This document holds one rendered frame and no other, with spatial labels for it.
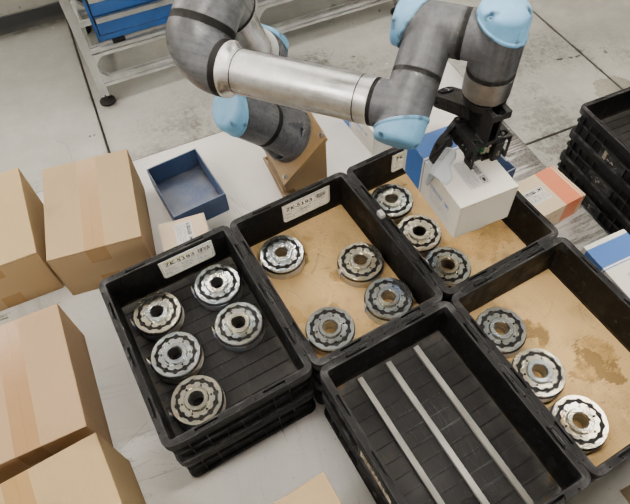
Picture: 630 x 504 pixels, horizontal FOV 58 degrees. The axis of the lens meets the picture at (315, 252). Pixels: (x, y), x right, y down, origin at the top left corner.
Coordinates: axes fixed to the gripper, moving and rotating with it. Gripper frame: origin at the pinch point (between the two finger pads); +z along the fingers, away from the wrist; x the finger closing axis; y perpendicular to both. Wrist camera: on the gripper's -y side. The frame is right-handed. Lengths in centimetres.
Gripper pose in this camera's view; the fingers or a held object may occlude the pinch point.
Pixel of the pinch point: (457, 169)
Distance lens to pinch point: 113.4
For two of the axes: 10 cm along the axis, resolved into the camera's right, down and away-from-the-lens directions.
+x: 9.2, -3.5, 1.9
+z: 0.4, 5.6, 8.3
